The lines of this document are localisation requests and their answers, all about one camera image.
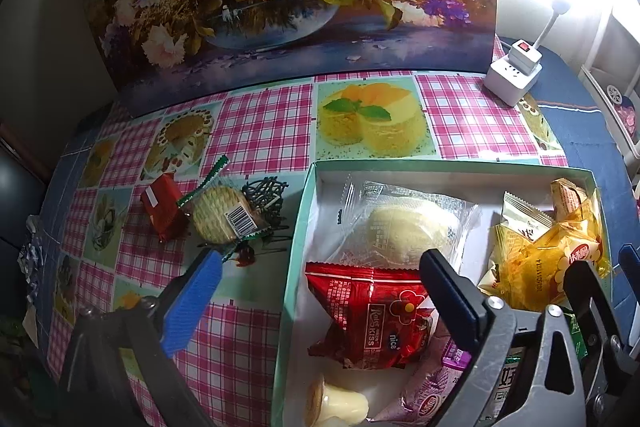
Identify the white peach pastry packet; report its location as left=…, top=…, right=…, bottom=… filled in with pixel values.
left=501, top=192, right=554, bottom=242

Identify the red brown foil candy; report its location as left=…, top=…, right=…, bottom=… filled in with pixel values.
left=140, top=173, right=189, bottom=243

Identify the green rimmed white box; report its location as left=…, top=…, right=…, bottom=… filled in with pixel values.
left=271, top=159, right=596, bottom=426

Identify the white green cookie packet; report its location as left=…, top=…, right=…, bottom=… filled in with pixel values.
left=489, top=347, right=525, bottom=421

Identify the white shelf rack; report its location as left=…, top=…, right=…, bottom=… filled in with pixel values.
left=578, top=3, right=639, bottom=179

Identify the dark green snack packet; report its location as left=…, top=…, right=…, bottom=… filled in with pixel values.
left=563, top=308, right=588, bottom=362

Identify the red foil snack packet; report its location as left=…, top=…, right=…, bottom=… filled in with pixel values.
left=305, top=262, right=435, bottom=371

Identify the orange cracker packet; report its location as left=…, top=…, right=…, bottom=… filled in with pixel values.
left=550, top=178, right=587, bottom=219

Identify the dark screen frame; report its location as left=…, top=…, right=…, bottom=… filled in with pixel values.
left=1, top=122, right=49, bottom=251

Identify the clear wrapped white bun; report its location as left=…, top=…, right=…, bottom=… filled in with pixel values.
left=328, top=178, right=480, bottom=270

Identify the crumpled blue white wrapper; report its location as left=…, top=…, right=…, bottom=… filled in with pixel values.
left=17, top=215, right=44, bottom=305

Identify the pink white snack packet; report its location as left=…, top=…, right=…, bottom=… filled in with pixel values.
left=370, top=320, right=471, bottom=426

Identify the clear wrapped round wafer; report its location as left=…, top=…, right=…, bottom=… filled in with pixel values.
left=177, top=155, right=271, bottom=245

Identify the checkered fruit print tablecloth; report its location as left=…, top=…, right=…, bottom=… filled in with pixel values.
left=19, top=36, right=640, bottom=427

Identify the white power adapter plug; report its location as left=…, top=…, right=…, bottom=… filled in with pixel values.
left=483, top=1, right=570, bottom=107

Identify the white jelly cup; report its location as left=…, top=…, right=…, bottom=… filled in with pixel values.
left=304, top=377, right=369, bottom=426

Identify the yellow soft bread bag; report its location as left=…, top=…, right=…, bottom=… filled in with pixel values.
left=478, top=192, right=612, bottom=311

